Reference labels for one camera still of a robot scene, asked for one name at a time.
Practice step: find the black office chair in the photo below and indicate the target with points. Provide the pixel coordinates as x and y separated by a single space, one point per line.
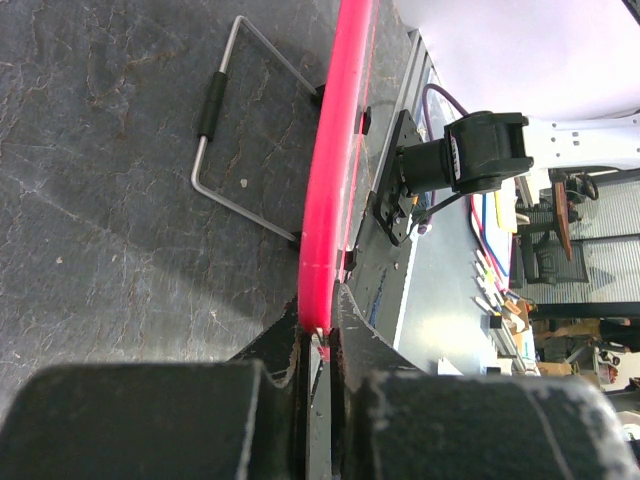
546 262

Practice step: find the black whiteboard clip foot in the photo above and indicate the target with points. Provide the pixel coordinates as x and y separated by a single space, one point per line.
350 260

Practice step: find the metal wire whiteboard stand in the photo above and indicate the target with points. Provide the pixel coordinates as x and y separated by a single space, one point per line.
256 133

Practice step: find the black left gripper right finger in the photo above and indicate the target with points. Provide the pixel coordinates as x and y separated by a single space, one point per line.
391 420

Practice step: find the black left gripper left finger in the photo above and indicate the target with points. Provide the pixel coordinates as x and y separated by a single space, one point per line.
243 418

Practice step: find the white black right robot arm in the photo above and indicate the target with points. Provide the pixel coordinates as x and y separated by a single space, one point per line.
479 151

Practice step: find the pink framed whiteboard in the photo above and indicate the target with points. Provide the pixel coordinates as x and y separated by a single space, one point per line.
329 196

